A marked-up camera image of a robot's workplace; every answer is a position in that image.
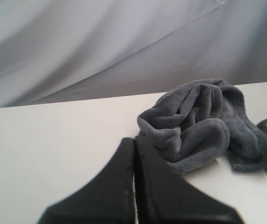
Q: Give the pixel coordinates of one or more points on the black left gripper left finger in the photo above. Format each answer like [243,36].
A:
[107,199]

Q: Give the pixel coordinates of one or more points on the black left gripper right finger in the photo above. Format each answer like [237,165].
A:
[164,197]

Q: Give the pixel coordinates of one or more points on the grey microfibre cloth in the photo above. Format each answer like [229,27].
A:
[196,123]

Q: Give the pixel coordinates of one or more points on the grey backdrop curtain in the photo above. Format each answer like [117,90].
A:
[66,50]

